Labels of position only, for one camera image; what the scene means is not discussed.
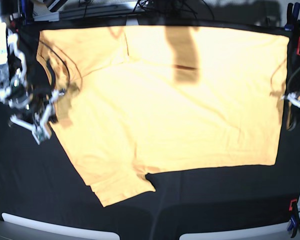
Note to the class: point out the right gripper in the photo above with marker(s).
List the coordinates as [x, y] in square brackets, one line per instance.
[31, 105]

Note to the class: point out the yellow t-shirt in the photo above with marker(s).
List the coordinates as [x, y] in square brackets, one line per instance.
[154, 99]

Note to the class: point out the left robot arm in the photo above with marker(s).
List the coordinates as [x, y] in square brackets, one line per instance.
[293, 116]

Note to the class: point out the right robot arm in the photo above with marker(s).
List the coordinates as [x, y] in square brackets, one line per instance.
[14, 70]

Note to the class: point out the black table cloth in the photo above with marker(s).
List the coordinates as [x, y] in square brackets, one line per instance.
[39, 182]

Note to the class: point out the blue clamp top right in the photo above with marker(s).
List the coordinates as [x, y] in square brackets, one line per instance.
[292, 17]

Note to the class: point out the red blue clamp bottom right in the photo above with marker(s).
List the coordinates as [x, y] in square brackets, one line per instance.
[294, 221]

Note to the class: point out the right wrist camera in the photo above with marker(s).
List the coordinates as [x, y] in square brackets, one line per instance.
[41, 133]

